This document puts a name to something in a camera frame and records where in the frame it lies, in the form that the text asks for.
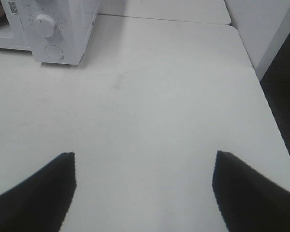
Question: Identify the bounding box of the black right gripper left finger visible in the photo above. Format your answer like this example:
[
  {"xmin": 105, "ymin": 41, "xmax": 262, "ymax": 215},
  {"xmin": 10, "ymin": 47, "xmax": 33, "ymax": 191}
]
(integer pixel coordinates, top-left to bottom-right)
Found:
[{"xmin": 0, "ymin": 152, "xmax": 76, "ymax": 232}]

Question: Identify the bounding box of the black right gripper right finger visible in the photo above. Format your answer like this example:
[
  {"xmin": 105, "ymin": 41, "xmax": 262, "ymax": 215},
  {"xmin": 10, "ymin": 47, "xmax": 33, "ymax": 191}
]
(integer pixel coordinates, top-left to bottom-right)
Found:
[{"xmin": 212, "ymin": 151, "xmax": 290, "ymax": 232}]

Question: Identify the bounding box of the white lower microwave knob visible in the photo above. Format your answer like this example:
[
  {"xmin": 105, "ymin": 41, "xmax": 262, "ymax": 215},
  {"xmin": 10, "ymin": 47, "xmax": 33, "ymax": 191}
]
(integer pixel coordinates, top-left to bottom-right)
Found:
[{"xmin": 33, "ymin": 14, "xmax": 57, "ymax": 38}]

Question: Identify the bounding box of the white warning label sticker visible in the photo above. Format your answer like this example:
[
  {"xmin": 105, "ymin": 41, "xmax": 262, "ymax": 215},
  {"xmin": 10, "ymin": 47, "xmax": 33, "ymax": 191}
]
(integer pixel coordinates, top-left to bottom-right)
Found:
[{"xmin": 8, "ymin": 0, "xmax": 19, "ymax": 15}]

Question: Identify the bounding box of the round white door button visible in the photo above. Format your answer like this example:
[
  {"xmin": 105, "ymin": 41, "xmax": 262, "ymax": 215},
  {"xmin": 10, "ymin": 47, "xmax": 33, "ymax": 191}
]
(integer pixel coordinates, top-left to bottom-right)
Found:
[{"xmin": 45, "ymin": 45, "xmax": 64, "ymax": 60}]

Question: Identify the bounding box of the white microwave oven body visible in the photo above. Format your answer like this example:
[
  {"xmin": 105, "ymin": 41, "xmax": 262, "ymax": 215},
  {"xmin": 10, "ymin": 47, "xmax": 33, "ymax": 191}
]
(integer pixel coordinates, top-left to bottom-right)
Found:
[{"xmin": 0, "ymin": 0, "xmax": 100, "ymax": 65}]

